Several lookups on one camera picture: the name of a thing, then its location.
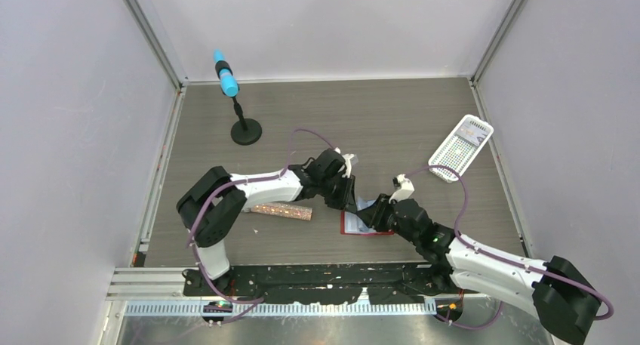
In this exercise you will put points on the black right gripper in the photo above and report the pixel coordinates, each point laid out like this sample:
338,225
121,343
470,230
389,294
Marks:
375,214

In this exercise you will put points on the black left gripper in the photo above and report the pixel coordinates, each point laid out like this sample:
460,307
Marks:
347,200

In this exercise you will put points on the red leather card holder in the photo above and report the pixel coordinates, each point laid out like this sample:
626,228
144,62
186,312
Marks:
351,224

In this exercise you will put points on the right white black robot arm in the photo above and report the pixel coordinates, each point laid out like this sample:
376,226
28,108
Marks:
555,292

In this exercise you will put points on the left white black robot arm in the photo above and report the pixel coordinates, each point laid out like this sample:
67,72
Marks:
210,208

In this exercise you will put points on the silver VIP card in basket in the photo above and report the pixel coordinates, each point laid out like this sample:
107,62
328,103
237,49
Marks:
473,132

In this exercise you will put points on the glittery sequin tube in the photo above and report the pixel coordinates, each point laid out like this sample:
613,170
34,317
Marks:
281,209

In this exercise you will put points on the white perforated plastic basket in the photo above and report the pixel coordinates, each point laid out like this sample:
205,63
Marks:
456,153

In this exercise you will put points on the blue microphone on black stand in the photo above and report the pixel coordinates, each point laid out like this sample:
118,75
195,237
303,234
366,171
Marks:
245,131

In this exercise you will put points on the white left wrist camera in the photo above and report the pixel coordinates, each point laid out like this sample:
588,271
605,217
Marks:
349,161

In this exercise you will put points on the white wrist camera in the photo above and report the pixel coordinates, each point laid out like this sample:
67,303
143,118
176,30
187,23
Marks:
349,161
404,188

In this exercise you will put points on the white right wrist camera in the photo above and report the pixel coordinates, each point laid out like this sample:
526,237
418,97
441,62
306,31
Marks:
404,188

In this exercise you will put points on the white slotted cable duct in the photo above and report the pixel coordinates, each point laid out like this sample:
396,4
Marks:
215,309

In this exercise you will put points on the aluminium frame rail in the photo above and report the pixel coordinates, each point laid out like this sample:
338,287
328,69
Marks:
160,282

